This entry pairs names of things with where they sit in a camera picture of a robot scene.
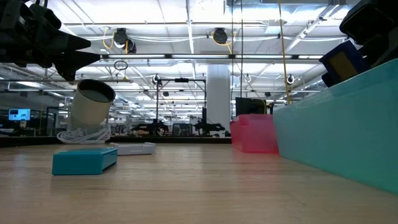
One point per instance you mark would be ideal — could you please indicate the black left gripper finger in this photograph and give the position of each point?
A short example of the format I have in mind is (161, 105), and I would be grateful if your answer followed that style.
(70, 43)
(73, 60)

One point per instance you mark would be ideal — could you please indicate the teal box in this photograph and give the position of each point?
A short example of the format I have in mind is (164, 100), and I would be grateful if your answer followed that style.
(81, 161)

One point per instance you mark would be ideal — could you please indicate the white case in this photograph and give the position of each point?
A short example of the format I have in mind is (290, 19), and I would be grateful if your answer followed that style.
(135, 148)

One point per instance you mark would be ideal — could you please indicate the black background robot arm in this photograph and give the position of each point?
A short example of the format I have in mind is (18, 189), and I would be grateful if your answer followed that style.
(205, 126)
(152, 127)

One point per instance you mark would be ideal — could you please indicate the white cylindrical cup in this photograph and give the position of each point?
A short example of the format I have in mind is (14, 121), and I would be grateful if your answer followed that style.
(88, 112)

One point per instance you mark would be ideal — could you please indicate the monitor with blue screen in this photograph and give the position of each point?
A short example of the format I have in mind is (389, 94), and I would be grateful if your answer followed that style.
(19, 114)

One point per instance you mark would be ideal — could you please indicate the small black ceiling reel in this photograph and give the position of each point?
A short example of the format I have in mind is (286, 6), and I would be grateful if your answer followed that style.
(290, 79)
(156, 79)

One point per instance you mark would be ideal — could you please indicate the teal translucent plastic bin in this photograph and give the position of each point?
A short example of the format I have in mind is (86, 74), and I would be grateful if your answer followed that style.
(342, 130)

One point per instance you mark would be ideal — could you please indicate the long ceiling light strip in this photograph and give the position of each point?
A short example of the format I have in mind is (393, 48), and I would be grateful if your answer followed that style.
(199, 56)

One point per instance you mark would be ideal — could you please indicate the white building column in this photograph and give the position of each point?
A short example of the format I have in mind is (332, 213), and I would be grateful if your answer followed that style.
(218, 99)

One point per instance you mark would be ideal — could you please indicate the black monitor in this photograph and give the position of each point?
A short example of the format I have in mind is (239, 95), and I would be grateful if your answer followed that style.
(248, 107)

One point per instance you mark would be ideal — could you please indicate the red translucent plastic bin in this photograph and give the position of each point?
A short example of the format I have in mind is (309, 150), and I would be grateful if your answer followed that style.
(255, 133)

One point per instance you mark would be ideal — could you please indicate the silver ventilation duct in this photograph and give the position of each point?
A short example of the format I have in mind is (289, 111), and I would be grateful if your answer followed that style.
(311, 85)

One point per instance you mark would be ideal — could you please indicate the black background rig frame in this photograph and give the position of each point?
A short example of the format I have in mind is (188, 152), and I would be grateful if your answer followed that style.
(182, 80)

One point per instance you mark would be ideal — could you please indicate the black aluminium table frame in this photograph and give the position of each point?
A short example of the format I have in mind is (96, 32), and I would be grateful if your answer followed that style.
(192, 140)

